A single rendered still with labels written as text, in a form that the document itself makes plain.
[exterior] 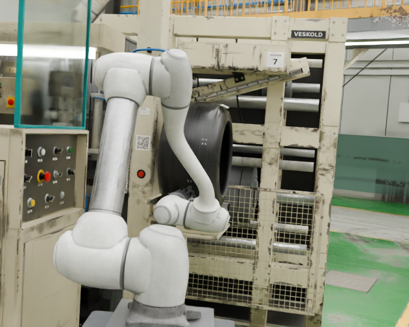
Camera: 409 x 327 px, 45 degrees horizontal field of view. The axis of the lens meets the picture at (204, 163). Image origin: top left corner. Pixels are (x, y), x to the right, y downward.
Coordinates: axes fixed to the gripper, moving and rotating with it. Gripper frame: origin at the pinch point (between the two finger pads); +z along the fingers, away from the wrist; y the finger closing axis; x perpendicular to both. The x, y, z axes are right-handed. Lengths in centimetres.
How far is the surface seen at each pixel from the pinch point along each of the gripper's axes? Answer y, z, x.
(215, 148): -10.3, 6.4, -19.2
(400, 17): -167, 554, -135
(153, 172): 23.7, 20.8, -2.5
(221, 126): -11.4, 15.2, -28.5
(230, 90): -7, 65, -44
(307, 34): -47, 87, -77
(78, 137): 53, -3, -21
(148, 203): 21.6, 7.2, 10.1
